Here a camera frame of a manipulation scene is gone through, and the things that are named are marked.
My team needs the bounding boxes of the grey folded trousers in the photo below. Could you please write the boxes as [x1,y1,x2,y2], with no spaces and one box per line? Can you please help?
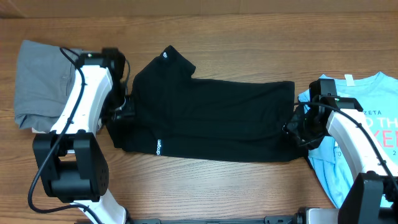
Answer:
[14,40,75,133]

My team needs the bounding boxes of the light blue printed t-shirt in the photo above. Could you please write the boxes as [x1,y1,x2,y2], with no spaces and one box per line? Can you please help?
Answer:
[298,72,398,209]

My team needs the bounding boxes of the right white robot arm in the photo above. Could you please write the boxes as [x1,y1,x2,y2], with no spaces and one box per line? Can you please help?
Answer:
[283,78,397,224]

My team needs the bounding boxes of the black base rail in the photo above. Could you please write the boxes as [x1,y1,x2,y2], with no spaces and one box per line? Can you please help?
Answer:
[127,215,296,224]

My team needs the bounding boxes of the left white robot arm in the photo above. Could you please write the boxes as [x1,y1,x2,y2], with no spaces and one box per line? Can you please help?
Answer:
[27,47,133,223]

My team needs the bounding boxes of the black t-shirt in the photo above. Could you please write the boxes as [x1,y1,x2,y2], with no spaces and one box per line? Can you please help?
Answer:
[106,46,308,162]

